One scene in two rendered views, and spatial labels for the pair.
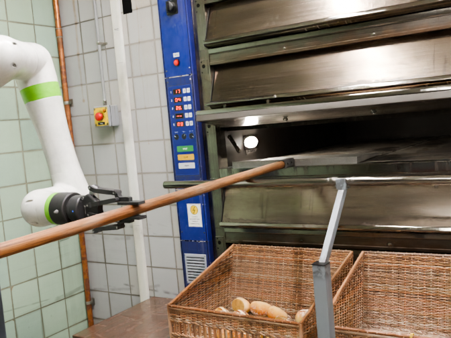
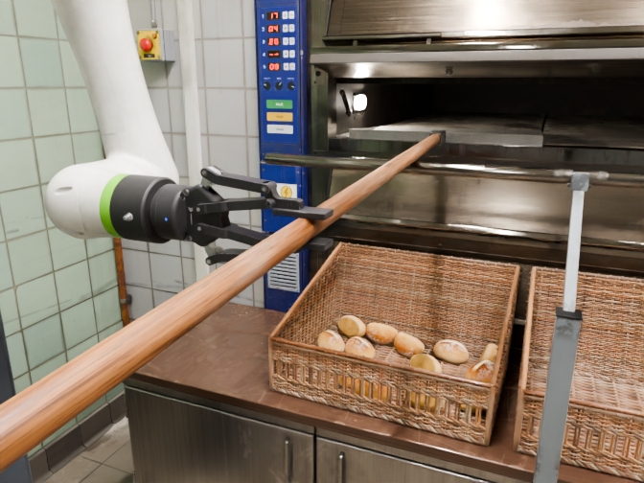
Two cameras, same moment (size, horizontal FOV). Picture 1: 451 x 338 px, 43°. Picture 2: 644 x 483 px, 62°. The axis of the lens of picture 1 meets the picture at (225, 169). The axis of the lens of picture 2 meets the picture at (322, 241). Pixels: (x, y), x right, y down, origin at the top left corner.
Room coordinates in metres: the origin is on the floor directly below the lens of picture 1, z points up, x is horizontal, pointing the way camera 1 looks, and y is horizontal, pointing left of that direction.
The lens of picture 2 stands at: (0.81, 0.33, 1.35)
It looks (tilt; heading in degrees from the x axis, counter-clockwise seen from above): 17 degrees down; 350
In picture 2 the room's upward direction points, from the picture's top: straight up
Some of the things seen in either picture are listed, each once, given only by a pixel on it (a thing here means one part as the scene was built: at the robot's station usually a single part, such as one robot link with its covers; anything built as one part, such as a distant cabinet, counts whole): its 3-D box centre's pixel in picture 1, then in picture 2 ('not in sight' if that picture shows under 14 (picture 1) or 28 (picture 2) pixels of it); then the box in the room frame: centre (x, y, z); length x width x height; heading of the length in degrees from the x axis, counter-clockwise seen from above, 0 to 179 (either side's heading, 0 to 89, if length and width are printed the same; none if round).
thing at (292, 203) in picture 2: (123, 195); (283, 195); (1.46, 0.27, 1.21); 0.05 x 0.01 x 0.03; 58
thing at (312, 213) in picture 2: (131, 202); (302, 212); (1.44, 0.25, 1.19); 0.07 x 0.03 x 0.01; 58
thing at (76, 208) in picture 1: (88, 208); (195, 214); (1.52, 0.38, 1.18); 0.09 x 0.07 x 0.08; 58
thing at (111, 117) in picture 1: (106, 116); (155, 45); (2.76, 0.55, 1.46); 0.10 x 0.07 x 0.10; 58
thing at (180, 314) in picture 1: (263, 296); (400, 325); (2.07, -0.10, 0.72); 0.56 x 0.49 x 0.28; 56
